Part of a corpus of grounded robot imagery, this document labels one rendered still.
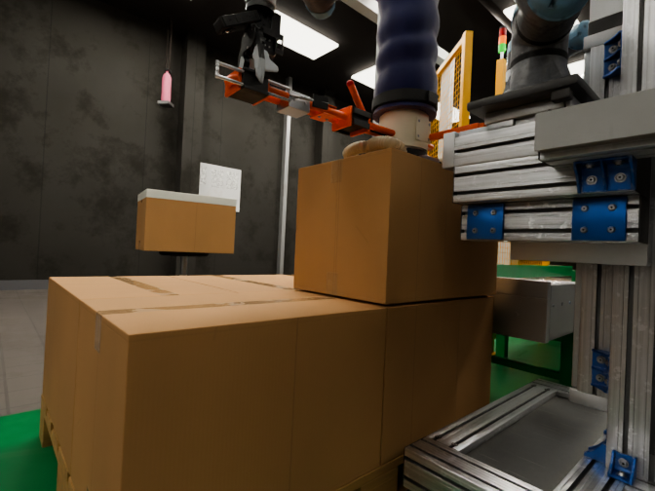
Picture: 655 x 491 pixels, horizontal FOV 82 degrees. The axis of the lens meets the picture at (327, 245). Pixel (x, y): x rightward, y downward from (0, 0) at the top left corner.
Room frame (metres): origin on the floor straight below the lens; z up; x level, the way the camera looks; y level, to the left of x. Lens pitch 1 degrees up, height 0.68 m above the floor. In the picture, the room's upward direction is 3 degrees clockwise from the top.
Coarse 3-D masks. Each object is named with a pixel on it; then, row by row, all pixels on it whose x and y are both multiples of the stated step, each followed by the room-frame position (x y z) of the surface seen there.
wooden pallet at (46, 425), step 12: (48, 420) 1.15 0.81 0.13; (48, 432) 1.24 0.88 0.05; (48, 444) 1.24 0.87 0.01; (60, 456) 0.95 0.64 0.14; (60, 468) 0.94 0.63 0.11; (384, 468) 0.96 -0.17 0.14; (396, 468) 1.00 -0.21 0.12; (60, 480) 0.93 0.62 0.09; (360, 480) 0.90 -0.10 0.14; (372, 480) 0.94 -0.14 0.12; (384, 480) 0.97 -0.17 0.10; (396, 480) 1.00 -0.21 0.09
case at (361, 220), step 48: (336, 192) 1.11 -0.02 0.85; (384, 192) 0.97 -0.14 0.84; (432, 192) 1.08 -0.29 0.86; (336, 240) 1.10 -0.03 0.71; (384, 240) 0.96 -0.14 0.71; (432, 240) 1.08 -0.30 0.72; (336, 288) 1.10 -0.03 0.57; (384, 288) 0.96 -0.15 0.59; (432, 288) 1.09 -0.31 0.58; (480, 288) 1.27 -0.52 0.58
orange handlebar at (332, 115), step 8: (224, 80) 0.90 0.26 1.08; (272, 88) 0.94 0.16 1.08; (272, 96) 0.99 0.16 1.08; (288, 96) 0.97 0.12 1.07; (328, 104) 1.06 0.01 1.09; (312, 112) 1.08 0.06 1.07; (320, 112) 1.09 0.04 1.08; (328, 112) 1.06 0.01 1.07; (336, 112) 1.08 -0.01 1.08; (320, 120) 1.11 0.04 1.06; (328, 120) 1.12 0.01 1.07; (336, 120) 1.13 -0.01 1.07; (344, 120) 1.11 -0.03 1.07; (376, 128) 1.19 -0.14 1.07; (384, 128) 1.21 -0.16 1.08; (456, 128) 1.20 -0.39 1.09; (464, 128) 1.17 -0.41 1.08; (472, 128) 1.15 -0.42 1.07; (432, 136) 1.26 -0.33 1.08; (440, 136) 1.24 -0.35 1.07; (432, 144) 1.38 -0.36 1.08
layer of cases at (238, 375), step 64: (64, 320) 1.00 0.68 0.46; (128, 320) 0.66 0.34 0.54; (192, 320) 0.69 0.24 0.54; (256, 320) 0.71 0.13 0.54; (320, 320) 0.81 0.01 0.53; (384, 320) 0.95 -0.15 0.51; (448, 320) 1.15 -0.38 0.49; (64, 384) 0.96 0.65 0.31; (128, 384) 0.56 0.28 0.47; (192, 384) 0.63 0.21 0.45; (256, 384) 0.71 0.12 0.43; (320, 384) 0.81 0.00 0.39; (384, 384) 0.96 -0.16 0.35; (448, 384) 1.16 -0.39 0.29; (64, 448) 0.92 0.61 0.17; (128, 448) 0.56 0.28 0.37; (192, 448) 0.63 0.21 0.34; (256, 448) 0.71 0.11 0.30; (320, 448) 0.82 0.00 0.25; (384, 448) 0.97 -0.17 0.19
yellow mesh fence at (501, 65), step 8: (496, 64) 2.70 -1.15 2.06; (504, 64) 2.68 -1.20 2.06; (496, 72) 2.70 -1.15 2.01; (504, 72) 2.68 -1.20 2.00; (496, 80) 2.70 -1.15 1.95; (504, 80) 2.69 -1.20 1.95; (496, 88) 2.70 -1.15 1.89; (504, 88) 2.69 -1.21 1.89; (504, 264) 2.82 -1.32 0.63; (536, 264) 3.23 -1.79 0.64; (544, 264) 3.39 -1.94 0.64
